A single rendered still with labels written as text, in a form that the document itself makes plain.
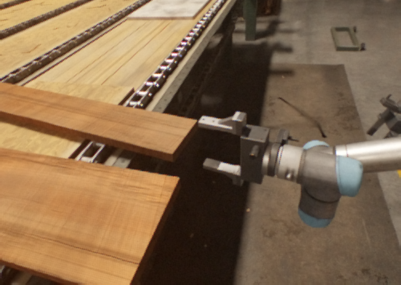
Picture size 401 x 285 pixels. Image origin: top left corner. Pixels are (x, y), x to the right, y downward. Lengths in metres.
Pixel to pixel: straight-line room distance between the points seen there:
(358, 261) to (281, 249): 0.33
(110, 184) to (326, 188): 0.43
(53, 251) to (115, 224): 0.10
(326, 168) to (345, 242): 1.02
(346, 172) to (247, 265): 0.93
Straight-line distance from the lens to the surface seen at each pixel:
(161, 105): 0.89
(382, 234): 1.66
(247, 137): 0.55
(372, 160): 0.72
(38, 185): 0.67
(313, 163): 0.57
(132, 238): 0.49
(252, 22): 3.71
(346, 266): 1.50
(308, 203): 0.64
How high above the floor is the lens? 1.28
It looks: 38 degrees down
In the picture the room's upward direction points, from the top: 6 degrees counter-clockwise
